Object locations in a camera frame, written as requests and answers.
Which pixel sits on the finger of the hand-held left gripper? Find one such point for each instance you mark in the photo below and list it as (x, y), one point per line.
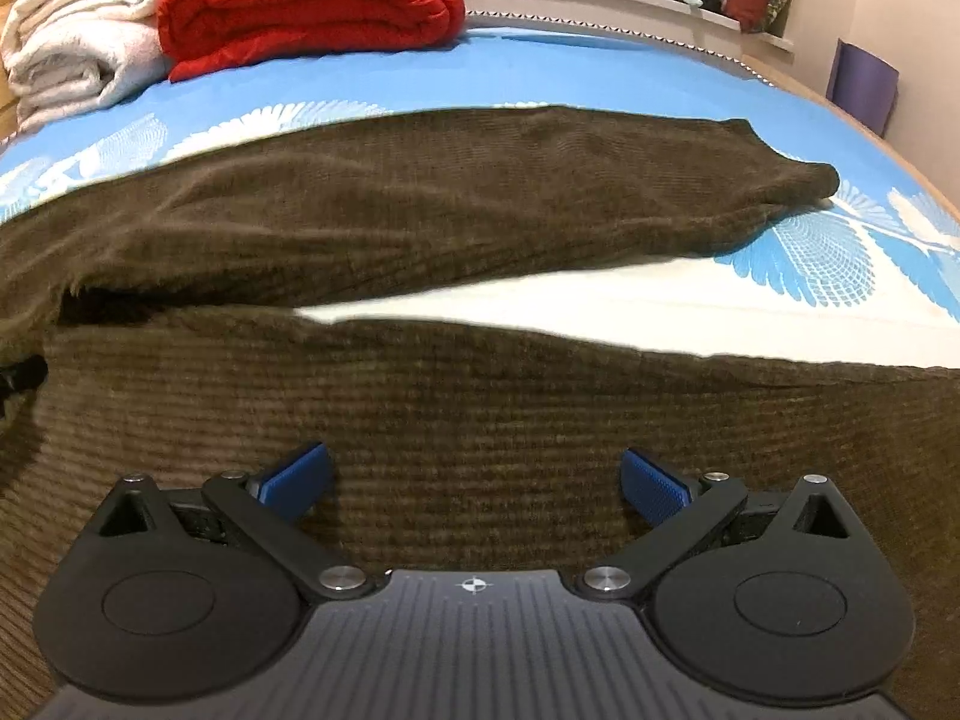
(19, 379)

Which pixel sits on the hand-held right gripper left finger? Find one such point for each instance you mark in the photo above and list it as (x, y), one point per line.
(296, 481)

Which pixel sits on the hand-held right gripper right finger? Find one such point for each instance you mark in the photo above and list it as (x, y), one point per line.
(654, 489)

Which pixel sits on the white folded blanket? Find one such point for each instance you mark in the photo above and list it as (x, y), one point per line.
(75, 37)

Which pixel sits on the blue patterned bed sheet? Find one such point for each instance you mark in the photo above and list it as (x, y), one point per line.
(525, 71)

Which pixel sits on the purple rolled mat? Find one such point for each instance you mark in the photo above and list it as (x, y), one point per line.
(862, 90)

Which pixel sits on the red folded blanket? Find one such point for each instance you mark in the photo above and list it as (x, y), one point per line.
(307, 4)

